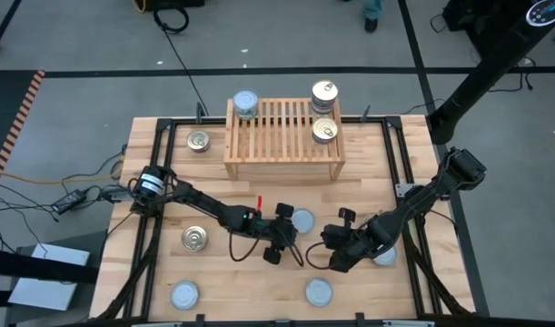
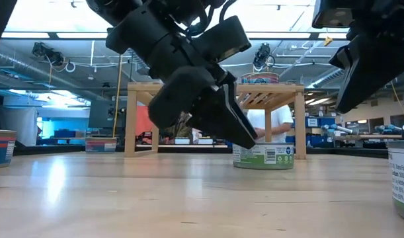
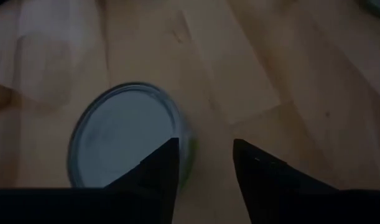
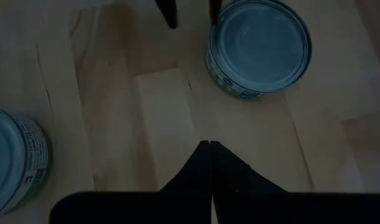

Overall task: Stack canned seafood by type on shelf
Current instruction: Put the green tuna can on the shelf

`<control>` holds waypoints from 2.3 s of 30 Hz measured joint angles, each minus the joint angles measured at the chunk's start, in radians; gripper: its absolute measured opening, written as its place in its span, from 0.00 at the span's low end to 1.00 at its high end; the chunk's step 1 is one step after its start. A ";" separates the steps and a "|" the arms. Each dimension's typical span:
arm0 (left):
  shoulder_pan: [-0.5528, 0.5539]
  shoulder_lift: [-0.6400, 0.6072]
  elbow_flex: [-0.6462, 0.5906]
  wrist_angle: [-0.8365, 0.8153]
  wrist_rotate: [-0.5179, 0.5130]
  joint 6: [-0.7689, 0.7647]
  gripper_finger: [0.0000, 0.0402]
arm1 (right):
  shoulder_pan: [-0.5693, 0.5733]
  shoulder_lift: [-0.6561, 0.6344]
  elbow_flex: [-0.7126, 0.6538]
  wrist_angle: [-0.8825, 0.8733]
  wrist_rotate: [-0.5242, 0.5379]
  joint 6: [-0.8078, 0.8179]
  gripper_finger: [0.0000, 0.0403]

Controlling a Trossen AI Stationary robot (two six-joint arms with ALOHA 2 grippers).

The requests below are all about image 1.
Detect wooden slatted shelf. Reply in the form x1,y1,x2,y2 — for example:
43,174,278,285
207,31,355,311
223,97,347,182

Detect white flat box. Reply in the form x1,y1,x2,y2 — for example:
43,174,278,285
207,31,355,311
7,243,92,312

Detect black aluminium table frame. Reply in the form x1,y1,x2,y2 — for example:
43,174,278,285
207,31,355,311
90,115,479,327

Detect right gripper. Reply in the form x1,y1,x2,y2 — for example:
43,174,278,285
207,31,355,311
321,207,382,273

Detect person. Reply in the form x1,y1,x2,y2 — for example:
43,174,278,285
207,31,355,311
362,0,383,34

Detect black power adapter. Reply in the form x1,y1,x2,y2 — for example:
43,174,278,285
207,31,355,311
51,189,88,215

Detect grey connector box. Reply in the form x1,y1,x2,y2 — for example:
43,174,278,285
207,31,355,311
97,184,134,203

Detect black tower fan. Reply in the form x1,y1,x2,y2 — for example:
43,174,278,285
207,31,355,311
427,0,555,145

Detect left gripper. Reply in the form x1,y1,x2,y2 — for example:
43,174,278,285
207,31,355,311
258,203,301,265

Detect orange black striped floor ramp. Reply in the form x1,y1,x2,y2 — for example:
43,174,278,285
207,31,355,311
0,69,47,174

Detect black floor equipment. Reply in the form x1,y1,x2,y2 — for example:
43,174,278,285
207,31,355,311
143,0,205,11

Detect long black floor cable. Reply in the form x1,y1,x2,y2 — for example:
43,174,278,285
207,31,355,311
152,5,210,117

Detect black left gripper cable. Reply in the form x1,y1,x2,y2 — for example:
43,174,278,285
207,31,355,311
228,230,305,268

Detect black metal beam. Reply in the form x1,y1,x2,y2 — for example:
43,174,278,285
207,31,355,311
0,247,101,286

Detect yellow floor cable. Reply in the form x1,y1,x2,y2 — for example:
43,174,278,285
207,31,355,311
0,155,125,186

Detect grey metal base plate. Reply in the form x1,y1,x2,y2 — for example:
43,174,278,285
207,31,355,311
394,182,417,199

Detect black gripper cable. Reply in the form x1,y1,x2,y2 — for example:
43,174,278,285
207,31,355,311
228,230,305,268
304,241,333,271

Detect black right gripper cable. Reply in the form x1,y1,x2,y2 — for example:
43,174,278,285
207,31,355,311
304,241,333,271

